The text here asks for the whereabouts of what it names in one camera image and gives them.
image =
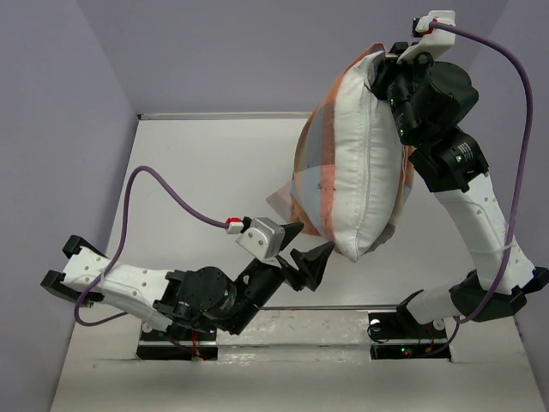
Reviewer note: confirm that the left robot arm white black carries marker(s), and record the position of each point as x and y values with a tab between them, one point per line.
205	299

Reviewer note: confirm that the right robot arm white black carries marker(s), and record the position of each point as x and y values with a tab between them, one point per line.
428	99

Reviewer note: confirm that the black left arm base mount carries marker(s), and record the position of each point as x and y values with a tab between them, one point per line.
189	345

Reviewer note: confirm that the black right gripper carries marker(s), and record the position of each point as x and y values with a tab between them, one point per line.
389	66

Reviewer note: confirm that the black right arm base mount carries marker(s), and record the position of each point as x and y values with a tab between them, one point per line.
396	335

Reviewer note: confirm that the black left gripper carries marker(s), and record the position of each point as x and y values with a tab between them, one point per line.
310	266

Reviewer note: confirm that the multicolour patchwork pillowcase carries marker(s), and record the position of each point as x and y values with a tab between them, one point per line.
309	195

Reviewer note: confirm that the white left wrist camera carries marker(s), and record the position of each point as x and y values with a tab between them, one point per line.
260	237

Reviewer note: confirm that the white pillow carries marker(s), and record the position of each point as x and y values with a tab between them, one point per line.
368	161

